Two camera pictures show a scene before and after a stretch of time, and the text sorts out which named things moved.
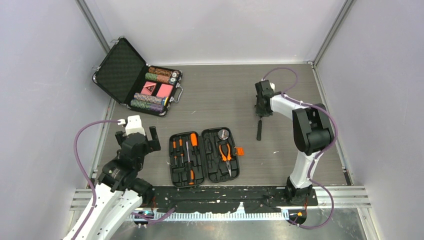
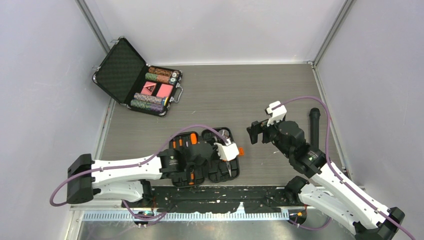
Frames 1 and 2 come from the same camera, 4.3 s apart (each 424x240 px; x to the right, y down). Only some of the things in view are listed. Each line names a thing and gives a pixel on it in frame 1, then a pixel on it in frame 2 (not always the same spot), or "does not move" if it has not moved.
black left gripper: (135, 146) → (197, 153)
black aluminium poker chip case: (136, 84) does not move
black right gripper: (259, 112) → (256, 127)
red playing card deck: (165, 90) does not move
